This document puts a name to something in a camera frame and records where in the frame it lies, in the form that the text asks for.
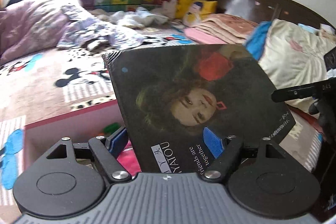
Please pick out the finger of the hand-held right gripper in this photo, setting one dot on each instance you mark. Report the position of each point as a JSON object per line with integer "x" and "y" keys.
{"x": 296, "y": 92}

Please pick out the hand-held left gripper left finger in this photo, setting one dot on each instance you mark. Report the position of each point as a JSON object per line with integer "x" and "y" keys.
{"x": 118, "y": 140}

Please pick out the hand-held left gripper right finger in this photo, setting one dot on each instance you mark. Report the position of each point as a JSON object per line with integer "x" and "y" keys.
{"x": 213, "y": 143}

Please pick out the red cardboard shoe box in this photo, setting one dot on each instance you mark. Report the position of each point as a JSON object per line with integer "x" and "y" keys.
{"x": 73, "y": 129}

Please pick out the dark portrait box lid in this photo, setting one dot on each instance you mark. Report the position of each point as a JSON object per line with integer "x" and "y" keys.
{"x": 199, "y": 98}

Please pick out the pile of colourful clay packets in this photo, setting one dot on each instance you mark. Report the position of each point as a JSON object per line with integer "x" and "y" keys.
{"x": 128, "y": 158}

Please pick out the beige quilt with blue edge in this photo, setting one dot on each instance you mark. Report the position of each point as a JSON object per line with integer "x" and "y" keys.
{"x": 291, "y": 56}

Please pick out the pink folded blanket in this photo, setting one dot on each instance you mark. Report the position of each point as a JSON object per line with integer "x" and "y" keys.
{"x": 223, "y": 29}

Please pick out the cartoon mouse printed blanket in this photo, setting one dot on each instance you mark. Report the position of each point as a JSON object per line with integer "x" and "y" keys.
{"x": 47, "y": 74}

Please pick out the dark wooden headboard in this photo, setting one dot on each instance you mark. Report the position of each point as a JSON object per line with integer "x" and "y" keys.
{"x": 249, "y": 2}

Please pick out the blue white floral cloth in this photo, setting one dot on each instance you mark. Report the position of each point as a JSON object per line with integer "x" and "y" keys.
{"x": 97, "y": 32}

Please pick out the white crumpled clothes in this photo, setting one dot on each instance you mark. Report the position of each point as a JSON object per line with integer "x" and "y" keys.
{"x": 136, "y": 18}

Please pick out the yellow cartoon pillow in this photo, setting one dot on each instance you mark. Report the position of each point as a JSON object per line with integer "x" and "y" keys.
{"x": 199, "y": 10}

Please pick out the pink striped quilt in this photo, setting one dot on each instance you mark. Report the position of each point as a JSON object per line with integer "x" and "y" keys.
{"x": 29, "y": 22}

